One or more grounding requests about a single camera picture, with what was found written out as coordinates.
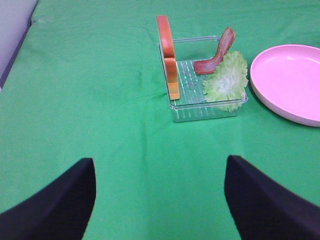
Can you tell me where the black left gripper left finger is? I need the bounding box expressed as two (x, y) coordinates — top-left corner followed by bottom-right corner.
(0, 158), (96, 240)

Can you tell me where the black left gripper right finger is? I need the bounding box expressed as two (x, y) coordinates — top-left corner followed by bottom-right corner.
(224, 155), (320, 240)

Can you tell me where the green lettuce leaf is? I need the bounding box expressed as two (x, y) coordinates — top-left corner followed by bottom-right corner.
(202, 51), (248, 102)

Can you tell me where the bacon strip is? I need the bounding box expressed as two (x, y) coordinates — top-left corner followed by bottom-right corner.
(193, 27), (236, 75)

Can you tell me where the bread slice with brown crust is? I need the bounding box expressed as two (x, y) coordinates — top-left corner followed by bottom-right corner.
(156, 15), (180, 100)

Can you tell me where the clear plastic tray left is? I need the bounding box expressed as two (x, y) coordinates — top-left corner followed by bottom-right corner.
(168, 35), (248, 122)

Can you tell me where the green tablecloth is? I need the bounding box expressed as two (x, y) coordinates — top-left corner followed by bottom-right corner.
(0, 0), (320, 240)

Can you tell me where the pink round plate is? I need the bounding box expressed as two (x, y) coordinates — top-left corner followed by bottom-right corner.
(250, 44), (320, 127)

